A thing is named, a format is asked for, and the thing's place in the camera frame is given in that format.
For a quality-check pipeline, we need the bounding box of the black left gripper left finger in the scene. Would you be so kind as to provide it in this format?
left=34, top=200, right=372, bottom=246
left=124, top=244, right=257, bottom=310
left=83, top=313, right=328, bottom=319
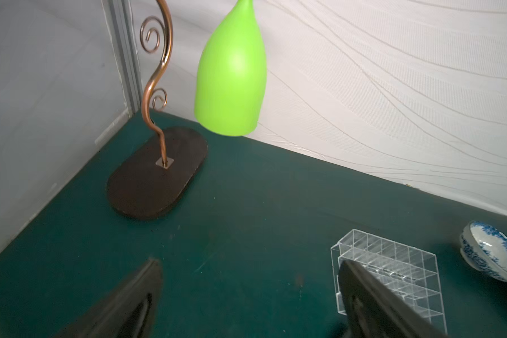
left=55, top=258, right=163, bottom=337

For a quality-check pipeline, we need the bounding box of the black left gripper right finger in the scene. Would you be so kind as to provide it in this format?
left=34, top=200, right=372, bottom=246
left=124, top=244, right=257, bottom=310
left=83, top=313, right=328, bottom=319
left=337, top=260, right=446, bottom=338

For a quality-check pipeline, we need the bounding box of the clear acrylic lipstick organizer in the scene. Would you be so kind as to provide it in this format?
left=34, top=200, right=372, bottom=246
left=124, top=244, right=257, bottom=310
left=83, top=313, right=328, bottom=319
left=331, top=229, right=447, bottom=333

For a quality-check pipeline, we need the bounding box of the blue white porcelain bowl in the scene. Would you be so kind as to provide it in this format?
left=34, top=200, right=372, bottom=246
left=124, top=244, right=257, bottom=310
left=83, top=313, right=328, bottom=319
left=460, top=221, right=507, bottom=283

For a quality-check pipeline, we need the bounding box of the copper scroll glass stand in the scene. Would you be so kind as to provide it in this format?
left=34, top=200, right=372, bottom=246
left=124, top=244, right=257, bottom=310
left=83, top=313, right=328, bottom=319
left=106, top=1, right=208, bottom=221

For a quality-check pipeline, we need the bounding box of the green plastic wine glass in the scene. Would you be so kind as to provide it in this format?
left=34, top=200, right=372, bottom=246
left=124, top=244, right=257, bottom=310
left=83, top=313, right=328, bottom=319
left=194, top=1, right=268, bottom=137

